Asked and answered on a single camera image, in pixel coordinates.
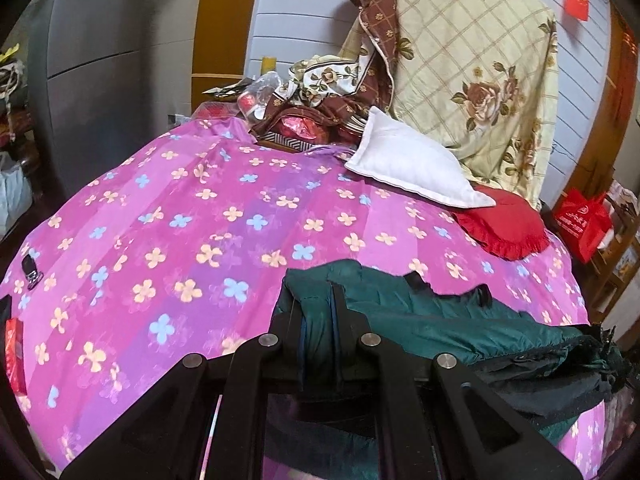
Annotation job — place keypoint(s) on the grey wardrobe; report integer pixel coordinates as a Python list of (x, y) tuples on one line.
[(100, 35)]

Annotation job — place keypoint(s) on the clear plastic bag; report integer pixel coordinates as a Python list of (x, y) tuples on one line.
[(260, 90)]

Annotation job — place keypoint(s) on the red shopping bag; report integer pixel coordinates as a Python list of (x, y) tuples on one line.
[(582, 225)]

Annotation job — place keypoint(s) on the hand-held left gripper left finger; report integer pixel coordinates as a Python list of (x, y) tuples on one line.
[(285, 327)]

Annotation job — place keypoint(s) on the red flat packet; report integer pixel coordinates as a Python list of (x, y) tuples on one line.
[(15, 355)]

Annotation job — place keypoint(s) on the white plastic bag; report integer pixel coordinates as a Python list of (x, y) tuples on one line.
[(12, 195)]

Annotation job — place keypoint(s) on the brown floral bedding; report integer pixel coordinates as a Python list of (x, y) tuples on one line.
[(375, 15)]

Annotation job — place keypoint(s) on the black metal clip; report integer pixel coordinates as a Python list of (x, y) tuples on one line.
[(31, 270)]

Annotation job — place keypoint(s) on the red shiny packet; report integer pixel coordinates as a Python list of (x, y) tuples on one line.
[(310, 127)]

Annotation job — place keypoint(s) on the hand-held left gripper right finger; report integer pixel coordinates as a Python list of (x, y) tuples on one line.
[(342, 320)]

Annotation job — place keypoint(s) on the beige floral quilt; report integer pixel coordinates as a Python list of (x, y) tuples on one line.
[(295, 10), (475, 60)]

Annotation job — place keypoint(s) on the pink floral bed sheet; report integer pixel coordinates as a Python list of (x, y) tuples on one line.
[(175, 210)]

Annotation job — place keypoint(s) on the brown wooden panel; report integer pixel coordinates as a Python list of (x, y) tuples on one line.
[(220, 35), (622, 60)]

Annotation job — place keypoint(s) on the wooden rack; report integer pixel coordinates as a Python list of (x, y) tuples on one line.
[(625, 260)]

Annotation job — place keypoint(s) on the striped box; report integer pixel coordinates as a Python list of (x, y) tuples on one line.
[(285, 142)]

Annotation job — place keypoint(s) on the red ruffled cushion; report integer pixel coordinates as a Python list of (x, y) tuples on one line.
[(505, 225)]

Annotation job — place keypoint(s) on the small red flag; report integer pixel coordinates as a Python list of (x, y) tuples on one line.
[(577, 4)]

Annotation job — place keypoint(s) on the dark green puffer jacket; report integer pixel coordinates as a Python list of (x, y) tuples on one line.
[(425, 320)]

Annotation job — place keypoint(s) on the yellow cylinder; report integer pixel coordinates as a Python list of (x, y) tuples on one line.
[(268, 65)]

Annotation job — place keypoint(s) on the white pillow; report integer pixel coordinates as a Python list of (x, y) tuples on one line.
[(410, 160)]

